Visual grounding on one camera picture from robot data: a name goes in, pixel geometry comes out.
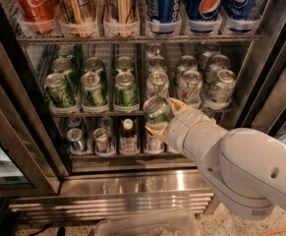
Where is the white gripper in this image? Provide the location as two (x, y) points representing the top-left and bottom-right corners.
(145, 97), (228, 161)

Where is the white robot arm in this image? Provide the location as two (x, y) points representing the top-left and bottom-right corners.
(143, 95), (286, 220)

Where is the white diet can front left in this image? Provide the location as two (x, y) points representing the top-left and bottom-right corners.
(145, 70), (169, 98)

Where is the white diet can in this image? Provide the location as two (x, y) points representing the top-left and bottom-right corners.
(174, 55), (198, 80)
(207, 70), (236, 103)
(145, 43), (164, 59)
(204, 54), (230, 85)
(195, 42), (221, 67)
(145, 70), (169, 98)
(147, 56), (167, 73)
(176, 70), (202, 105)

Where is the white diet can front middle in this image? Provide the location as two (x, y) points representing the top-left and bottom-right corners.
(176, 70), (202, 105)

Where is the white diet can front right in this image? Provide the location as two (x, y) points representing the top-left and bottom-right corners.
(207, 70), (236, 103)

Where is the silver blue can back right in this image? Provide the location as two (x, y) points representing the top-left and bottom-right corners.
(97, 116), (114, 137)

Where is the silver blue can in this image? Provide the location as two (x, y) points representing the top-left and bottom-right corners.
(97, 116), (114, 137)
(67, 117), (83, 130)
(93, 128), (111, 154)
(67, 128), (86, 153)

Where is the green can right second row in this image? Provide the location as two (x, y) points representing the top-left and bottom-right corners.
(114, 56), (135, 74)

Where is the green can second row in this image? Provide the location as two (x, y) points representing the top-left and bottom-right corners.
(52, 58), (77, 88)
(81, 72), (107, 108)
(114, 56), (135, 74)

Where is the white diet can back left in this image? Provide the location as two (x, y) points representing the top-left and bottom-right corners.
(145, 43), (164, 59)

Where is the silver blue can front right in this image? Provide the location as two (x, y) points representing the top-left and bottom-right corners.
(93, 128), (111, 154)

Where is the green can middle second row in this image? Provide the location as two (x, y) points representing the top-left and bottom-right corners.
(81, 72), (107, 108)

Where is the white diet can back right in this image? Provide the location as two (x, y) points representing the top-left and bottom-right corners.
(195, 42), (221, 67)

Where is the green can middle back row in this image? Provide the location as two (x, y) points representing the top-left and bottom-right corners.
(84, 56), (104, 74)

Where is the silver blue can back left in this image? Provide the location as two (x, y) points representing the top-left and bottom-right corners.
(67, 117), (83, 130)

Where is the silver blue can front left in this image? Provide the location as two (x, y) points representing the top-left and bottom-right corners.
(67, 128), (86, 153)

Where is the stainless steel fridge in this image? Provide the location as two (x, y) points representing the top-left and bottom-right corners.
(0, 0), (286, 223)

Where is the gold can right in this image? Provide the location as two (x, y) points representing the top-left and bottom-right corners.
(105, 0), (138, 36)

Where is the gold can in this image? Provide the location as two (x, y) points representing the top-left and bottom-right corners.
(105, 0), (138, 36)
(59, 0), (96, 37)

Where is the blue Pepsi can left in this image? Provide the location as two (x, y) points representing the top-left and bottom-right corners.
(147, 0), (181, 33)

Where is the blue pepsi can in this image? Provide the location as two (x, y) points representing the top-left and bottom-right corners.
(188, 0), (221, 33)
(147, 0), (181, 33)
(226, 0), (260, 32)

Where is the green can left second row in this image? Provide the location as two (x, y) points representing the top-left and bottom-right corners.
(52, 58), (77, 88)

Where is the blue Pepsi can middle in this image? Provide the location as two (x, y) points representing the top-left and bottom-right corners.
(188, 0), (221, 33)

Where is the green can left back row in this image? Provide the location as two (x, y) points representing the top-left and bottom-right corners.
(56, 45), (77, 61)

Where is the blue Pepsi can right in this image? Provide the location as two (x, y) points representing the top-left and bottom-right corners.
(226, 0), (260, 32)

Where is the gold can left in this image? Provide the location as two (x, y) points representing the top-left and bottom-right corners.
(59, 0), (96, 37)

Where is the fridge glass door left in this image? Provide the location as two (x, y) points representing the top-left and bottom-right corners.
(0, 13), (61, 199)

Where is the red Coca-Cola can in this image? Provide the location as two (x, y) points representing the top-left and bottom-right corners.
(16, 0), (55, 34)

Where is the dark tea bottle right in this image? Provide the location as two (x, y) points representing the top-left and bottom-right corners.
(144, 131), (164, 154)

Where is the dark tea bottle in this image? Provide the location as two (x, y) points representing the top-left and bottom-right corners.
(144, 131), (164, 154)
(119, 119), (138, 154)

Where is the dark tea bottle left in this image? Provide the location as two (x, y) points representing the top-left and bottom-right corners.
(119, 119), (138, 154)

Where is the clear plastic bin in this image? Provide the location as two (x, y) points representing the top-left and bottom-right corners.
(94, 210), (201, 236)

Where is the middle wire shelf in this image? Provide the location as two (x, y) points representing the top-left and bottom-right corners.
(51, 107), (234, 118)

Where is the wire shelf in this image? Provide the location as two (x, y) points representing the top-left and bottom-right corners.
(51, 107), (234, 118)
(17, 34), (263, 45)

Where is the top wire shelf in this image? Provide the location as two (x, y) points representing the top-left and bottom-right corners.
(17, 34), (263, 45)

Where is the orange cable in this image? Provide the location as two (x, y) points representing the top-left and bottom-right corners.
(259, 217), (286, 236)

